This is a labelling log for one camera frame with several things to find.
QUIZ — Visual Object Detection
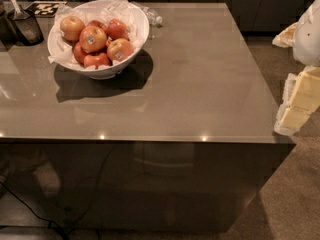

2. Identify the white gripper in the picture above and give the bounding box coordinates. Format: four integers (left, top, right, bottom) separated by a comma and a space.
272, 23, 320, 112

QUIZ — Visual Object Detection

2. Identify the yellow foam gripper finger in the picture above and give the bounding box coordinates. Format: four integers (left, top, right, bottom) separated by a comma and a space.
274, 104, 311, 136

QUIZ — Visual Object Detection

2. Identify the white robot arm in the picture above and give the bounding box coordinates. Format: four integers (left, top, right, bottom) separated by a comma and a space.
272, 0, 320, 136

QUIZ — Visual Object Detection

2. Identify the red apple with sticker right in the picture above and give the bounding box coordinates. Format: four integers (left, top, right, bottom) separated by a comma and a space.
107, 38, 134, 62

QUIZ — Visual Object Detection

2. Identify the red apple with sticker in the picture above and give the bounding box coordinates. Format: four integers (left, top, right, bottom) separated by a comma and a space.
79, 26, 107, 53
107, 38, 134, 62

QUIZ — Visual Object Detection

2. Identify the red apple back right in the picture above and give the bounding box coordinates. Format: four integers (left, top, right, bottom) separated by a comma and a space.
107, 18, 130, 40

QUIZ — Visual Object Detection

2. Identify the red apple front bottom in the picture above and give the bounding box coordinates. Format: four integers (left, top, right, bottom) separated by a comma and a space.
83, 53, 111, 68

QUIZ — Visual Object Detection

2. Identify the red apple with sticker centre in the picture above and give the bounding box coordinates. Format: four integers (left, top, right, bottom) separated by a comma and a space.
79, 26, 107, 53

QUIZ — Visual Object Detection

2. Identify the white bowl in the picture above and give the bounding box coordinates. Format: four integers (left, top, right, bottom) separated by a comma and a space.
46, 0, 151, 81

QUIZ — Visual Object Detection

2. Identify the red apple back centre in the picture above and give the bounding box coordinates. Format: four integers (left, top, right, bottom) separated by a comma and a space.
87, 20, 108, 34

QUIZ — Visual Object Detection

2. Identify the red apple lower left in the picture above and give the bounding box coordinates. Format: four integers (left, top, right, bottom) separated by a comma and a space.
73, 42, 87, 64

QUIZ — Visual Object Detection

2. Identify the pale yellow-red apple far left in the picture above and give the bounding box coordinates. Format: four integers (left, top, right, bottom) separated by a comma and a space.
60, 16, 85, 42

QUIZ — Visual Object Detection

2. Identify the clear plastic water bottle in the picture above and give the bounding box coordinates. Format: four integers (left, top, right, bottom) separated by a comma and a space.
134, 2, 163, 27

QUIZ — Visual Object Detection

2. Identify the black white marker tag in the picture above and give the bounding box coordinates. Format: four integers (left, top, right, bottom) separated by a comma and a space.
26, 1, 66, 18

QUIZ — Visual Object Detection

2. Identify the black floor cable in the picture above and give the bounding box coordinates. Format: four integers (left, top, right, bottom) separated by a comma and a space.
0, 180, 71, 240

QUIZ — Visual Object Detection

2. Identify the black container with handle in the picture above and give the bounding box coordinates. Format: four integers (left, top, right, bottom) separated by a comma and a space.
7, 0, 44, 46

